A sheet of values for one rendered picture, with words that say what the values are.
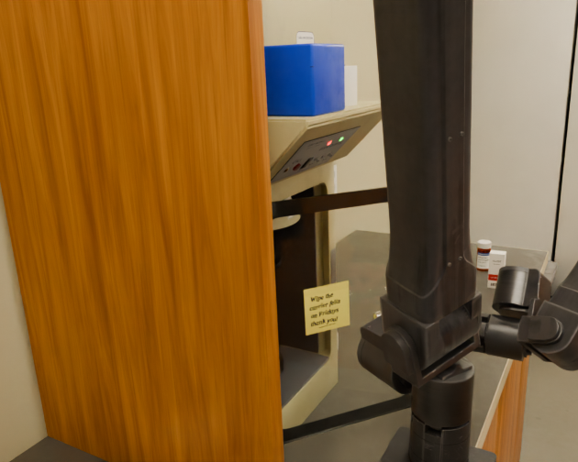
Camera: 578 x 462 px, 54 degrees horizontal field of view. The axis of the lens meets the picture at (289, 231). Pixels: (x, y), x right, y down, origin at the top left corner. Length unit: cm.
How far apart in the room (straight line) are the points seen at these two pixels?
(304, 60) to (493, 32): 310
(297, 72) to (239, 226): 21
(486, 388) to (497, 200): 273
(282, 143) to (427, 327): 34
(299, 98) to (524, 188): 317
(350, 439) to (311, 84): 62
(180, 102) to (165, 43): 7
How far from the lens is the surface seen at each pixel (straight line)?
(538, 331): 78
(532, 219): 388
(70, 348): 101
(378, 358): 60
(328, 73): 78
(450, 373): 55
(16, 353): 113
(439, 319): 49
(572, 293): 81
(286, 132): 72
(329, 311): 88
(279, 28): 88
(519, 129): 379
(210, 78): 68
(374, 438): 107
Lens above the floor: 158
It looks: 16 degrees down
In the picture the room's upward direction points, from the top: 2 degrees counter-clockwise
